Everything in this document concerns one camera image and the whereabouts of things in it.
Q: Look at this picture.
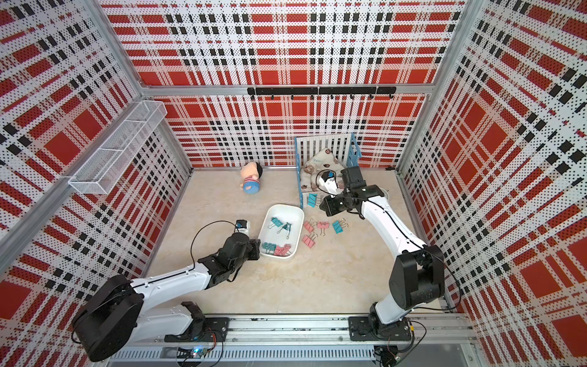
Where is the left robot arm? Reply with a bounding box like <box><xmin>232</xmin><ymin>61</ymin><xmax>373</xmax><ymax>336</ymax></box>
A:
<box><xmin>71</xmin><ymin>232</ymin><xmax>261</xmax><ymax>362</ymax></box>

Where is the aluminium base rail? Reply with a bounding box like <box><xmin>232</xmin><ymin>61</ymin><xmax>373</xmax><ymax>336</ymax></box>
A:
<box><xmin>102</xmin><ymin>313</ymin><xmax>486</xmax><ymax>366</ymax></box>

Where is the white wire mesh shelf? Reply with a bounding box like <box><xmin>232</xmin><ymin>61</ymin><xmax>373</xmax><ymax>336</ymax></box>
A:
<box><xmin>68</xmin><ymin>100</ymin><xmax>167</xmax><ymax>195</ymax></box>

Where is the patterned baby blanket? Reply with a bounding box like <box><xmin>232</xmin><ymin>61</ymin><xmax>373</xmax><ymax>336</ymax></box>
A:
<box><xmin>300</xmin><ymin>148</ymin><xmax>345</xmax><ymax>193</ymax></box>

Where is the blue white toy crib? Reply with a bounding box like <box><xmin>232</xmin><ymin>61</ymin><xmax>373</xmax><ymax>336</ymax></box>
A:
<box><xmin>294</xmin><ymin>133</ymin><xmax>362</xmax><ymax>208</ymax></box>

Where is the black hook rail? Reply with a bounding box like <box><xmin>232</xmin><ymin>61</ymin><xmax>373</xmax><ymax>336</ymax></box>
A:
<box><xmin>247</xmin><ymin>87</ymin><xmax>397</xmax><ymax>97</ymax></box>

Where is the pink binder clip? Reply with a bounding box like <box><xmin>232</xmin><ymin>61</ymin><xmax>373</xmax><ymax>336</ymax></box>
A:
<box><xmin>302</xmin><ymin>232</ymin><xmax>317</xmax><ymax>249</ymax></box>
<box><xmin>274</xmin><ymin>244</ymin><xmax>291</xmax><ymax>257</ymax></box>
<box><xmin>303</xmin><ymin>218</ymin><xmax>316</xmax><ymax>233</ymax></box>
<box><xmin>316</xmin><ymin>221</ymin><xmax>330</xmax><ymax>236</ymax></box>

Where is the white plastic storage box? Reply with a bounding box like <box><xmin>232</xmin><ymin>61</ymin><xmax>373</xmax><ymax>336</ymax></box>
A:
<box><xmin>258</xmin><ymin>204</ymin><xmax>305</xmax><ymax>261</ymax></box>

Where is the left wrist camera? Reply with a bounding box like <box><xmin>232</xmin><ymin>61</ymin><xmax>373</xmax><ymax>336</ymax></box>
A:
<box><xmin>235</xmin><ymin>220</ymin><xmax>250</xmax><ymax>235</ymax></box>

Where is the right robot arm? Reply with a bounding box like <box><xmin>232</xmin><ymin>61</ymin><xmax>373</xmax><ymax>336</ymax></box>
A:
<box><xmin>316</xmin><ymin>167</ymin><xmax>445</xmax><ymax>326</ymax></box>

